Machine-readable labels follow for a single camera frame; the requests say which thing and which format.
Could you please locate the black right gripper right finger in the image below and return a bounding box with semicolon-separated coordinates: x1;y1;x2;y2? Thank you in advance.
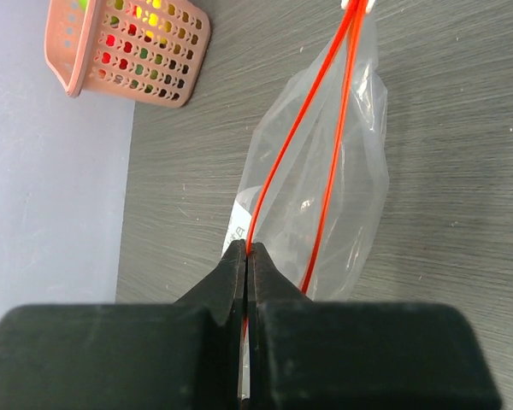
246;243;503;409

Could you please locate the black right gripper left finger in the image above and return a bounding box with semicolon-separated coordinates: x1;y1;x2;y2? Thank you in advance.
0;240;246;409

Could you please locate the clear zip top bag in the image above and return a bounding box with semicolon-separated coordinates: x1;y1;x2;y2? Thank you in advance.
221;0;390;410

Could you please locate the green toy apple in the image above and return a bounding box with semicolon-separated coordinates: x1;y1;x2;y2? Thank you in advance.
77;0;88;11

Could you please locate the dark green toy fruit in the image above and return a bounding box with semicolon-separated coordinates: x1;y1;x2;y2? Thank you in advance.
128;46;179;93

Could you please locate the pink plastic basket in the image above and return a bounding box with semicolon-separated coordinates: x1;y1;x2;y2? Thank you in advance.
44;0;211;108

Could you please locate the red toy pepper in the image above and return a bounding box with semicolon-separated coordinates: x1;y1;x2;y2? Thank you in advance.
91;32;152;72

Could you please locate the yellow toy lemon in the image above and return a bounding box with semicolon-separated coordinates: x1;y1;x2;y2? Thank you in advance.
132;0;176;49

